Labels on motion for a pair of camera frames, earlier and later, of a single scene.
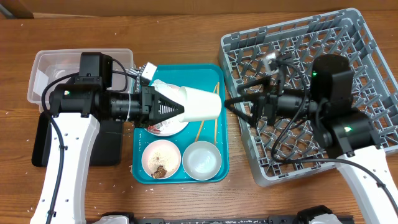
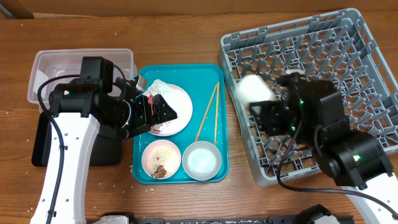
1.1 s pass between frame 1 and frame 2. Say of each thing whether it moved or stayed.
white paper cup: moved
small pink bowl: stayed
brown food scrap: stayed
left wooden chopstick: stayed
